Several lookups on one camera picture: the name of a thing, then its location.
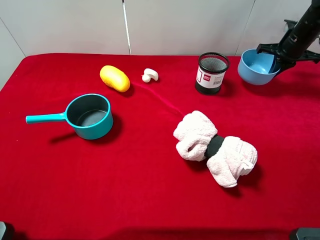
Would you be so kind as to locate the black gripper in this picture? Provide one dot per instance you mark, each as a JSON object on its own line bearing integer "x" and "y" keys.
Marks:
{"x": 288, "y": 51}

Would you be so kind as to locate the light blue plastic bowl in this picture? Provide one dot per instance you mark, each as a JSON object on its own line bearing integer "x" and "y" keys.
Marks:
{"x": 256, "y": 68}

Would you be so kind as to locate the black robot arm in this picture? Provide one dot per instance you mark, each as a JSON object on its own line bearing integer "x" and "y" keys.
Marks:
{"x": 309, "y": 24}

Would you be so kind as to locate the black mesh pen holder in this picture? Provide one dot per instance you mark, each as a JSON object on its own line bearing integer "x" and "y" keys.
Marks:
{"x": 212, "y": 67}

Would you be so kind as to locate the pink towel with black band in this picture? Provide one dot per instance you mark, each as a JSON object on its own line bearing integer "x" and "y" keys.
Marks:
{"x": 227, "y": 158}

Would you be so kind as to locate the white toy mushroom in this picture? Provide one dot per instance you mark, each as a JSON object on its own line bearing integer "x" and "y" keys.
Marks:
{"x": 149, "y": 74}

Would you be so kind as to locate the yellow mango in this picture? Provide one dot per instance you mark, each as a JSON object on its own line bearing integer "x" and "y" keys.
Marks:
{"x": 114, "y": 78}

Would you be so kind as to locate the red velvet table cloth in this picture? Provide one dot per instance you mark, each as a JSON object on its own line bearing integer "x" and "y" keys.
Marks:
{"x": 131, "y": 184}

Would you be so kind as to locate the teal saucepan with handle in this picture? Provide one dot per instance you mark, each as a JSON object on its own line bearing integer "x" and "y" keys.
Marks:
{"x": 89, "y": 115}

